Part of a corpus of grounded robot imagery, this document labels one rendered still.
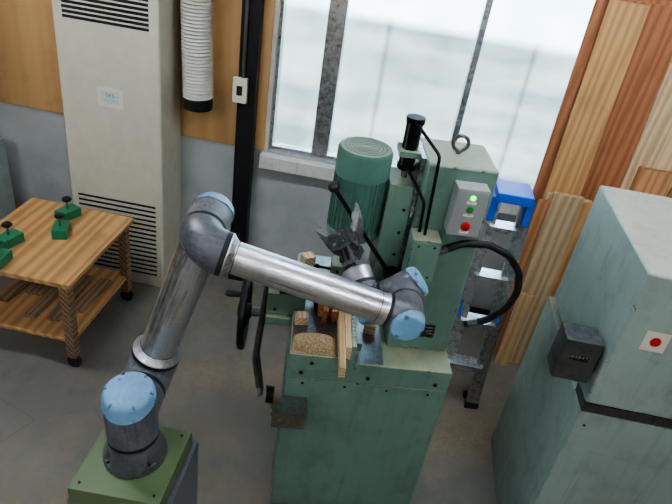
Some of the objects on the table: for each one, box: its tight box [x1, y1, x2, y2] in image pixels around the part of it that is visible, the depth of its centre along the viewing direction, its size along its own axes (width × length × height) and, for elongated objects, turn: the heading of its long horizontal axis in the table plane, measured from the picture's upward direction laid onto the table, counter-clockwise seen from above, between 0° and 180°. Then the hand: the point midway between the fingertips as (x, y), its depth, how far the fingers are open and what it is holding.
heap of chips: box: [292, 333, 335, 356], centre depth 196 cm, size 9×14×4 cm, turn 78°
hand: (335, 213), depth 186 cm, fingers open, 14 cm apart
